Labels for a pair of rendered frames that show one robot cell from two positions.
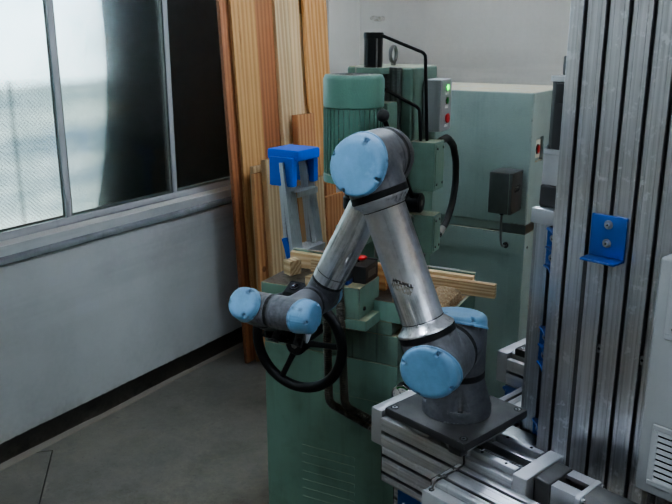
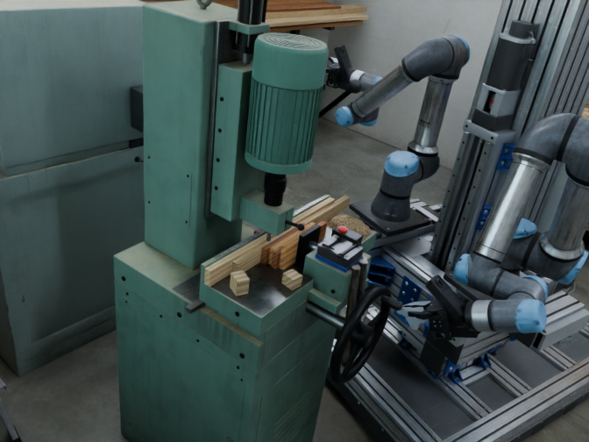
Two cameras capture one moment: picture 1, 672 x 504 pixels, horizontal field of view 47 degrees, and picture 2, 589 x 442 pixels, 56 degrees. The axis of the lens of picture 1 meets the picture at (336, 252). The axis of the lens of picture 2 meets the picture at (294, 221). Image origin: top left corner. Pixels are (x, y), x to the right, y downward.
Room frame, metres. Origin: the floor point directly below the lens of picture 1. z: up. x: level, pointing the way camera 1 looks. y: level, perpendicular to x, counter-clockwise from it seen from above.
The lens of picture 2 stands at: (2.07, 1.27, 1.78)
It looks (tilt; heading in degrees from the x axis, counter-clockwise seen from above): 29 degrees down; 275
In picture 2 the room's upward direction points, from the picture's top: 8 degrees clockwise
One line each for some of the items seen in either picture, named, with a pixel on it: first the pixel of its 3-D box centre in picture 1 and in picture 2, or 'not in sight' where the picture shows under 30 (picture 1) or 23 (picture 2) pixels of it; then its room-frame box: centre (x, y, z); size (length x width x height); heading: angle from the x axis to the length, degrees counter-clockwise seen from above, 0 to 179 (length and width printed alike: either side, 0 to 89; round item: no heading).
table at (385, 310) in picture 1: (359, 300); (309, 268); (2.13, -0.07, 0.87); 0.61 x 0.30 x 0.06; 63
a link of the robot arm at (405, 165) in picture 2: not in sight; (400, 172); (1.89, -0.63, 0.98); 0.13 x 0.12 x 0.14; 57
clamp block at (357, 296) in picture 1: (346, 293); (337, 268); (2.06, -0.03, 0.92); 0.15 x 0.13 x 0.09; 63
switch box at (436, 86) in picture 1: (437, 104); not in sight; (2.48, -0.32, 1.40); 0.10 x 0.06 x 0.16; 153
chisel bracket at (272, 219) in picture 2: not in sight; (266, 214); (2.28, -0.06, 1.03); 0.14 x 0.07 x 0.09; 153
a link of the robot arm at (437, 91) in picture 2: not in sight; (432, 112); (1.82, -0.74, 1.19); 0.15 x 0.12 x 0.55; 57
